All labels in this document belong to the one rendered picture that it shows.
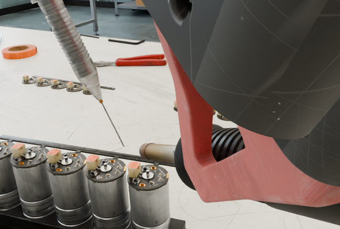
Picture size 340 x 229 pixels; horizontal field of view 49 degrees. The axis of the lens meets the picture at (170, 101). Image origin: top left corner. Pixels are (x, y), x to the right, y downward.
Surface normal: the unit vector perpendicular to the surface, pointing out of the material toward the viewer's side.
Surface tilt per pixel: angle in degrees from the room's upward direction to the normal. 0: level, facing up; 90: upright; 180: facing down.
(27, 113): 0
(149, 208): 90
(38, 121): 0
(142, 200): 90
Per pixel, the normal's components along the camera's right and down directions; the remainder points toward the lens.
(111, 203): 0.33, 0.37
